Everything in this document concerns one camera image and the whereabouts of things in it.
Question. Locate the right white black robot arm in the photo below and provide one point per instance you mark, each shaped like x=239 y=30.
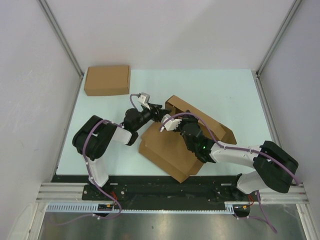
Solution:
x=272 y=167

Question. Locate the left aluminium frame post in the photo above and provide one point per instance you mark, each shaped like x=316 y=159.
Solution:
x=52 y=20

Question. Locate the front aluminium extrusion rail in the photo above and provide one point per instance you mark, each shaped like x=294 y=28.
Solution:
x=72 y=192

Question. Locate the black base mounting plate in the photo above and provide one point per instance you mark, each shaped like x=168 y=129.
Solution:
x=123 y=188

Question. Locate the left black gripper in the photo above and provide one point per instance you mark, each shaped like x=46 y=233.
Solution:
x=156 y=108

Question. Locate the closed brown cardboard box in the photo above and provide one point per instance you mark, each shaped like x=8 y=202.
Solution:
x=108 y=80

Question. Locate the right aluminium frame post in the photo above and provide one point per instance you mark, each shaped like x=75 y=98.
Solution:
x=294 y=8

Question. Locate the aluminium frame post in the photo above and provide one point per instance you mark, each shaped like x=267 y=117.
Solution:
x=52 y=20
x=294 y=8

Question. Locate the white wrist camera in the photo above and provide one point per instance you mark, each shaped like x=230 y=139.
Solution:
x=143 y=99
x=169 y=123

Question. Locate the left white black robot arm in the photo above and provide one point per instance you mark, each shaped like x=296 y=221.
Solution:
x=93 y=138

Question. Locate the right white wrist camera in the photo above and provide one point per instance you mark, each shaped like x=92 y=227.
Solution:
x=169 y=123

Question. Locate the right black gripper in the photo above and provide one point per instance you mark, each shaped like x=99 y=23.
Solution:
x=186 y=118

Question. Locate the white slotted cable duct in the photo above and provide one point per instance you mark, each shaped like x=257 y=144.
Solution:
x=106 y=208

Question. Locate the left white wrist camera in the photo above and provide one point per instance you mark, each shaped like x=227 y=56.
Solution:
x=143 y=99

